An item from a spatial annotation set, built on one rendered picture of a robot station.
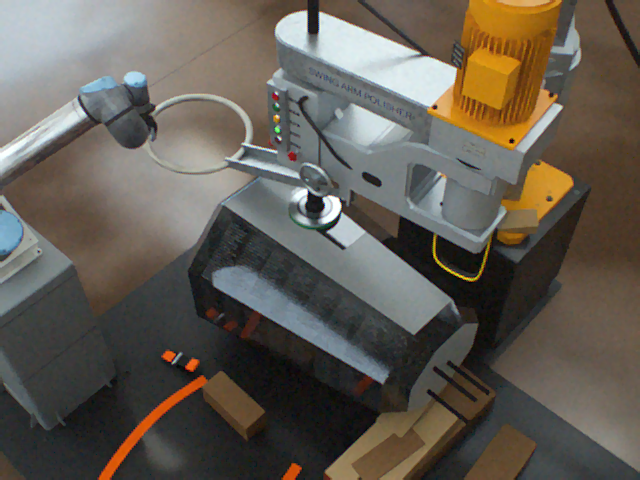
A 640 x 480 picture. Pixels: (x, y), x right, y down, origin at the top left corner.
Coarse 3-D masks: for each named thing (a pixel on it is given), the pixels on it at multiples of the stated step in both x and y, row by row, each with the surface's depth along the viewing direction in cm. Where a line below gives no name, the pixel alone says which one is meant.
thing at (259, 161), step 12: (252, 156) 331; (264, 156) 328; (276, 156) 322; (240, 168) 324; (252, 168) 319; (264, 168) 314; (276, 168) 320; (288, 168) 318; (276, 180) 313; (288, 180) 308; (300, 180) 303; (336, 192) 293
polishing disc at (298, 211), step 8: (304, 192) 324; (296, 200) 321; (304, 200) 321; (328, 200) 321; (336, 200) 321; (296, 208) 318; (304, 208) 318; (328, 208) 318; (336, 208) 318; (296, 216) 315; (304, 216) 315; (312, 216) 315; (320, 216) 315; (328, 216) 315; (336, 216) 315; (304, 224) 313; (312, 224) 312; (320, 224) 312
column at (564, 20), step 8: (568, 0) 255; (576, 0) 255; (560, 8) 258; (568, 8) 257; (560, 16) 260; (568, 16) 260; (560, 24) 262; (568, 24) 262; (560, 32) 265; (568, 32) 264; (560, 40) 267; (512, 184) 322; (520, 184) 321; (512, 192) 325; (520, 192) 324
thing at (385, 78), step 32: (288, 32) 254; (320, 32) 254; (352, 32) 253; (288, 64) 255; (320, 64) 246; (352, 64) 242; (384, 64) 242; (416, 64) 242; (352, 96) 246; (384, 96) 237; (416, 96) 232; (416, 128) 237; (448, 128) 227; (544, 128) 221; (480, 160) 227; (512, 160) 219
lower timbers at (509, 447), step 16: (464, 368) 349; (448, 384) 344; (464, 384) 344; (448, 400) 339; (464, 400) 339; (480, 400) 339; (480, 416) 344; (464, 432) 339; (512, 432) 331; (448, 448) 335; (496, 448) 326; (512, 448) 326; (528, 448) 326; (432, 464) 330; (480, 464) 322; (496, 464) 322; (512, 464) 322
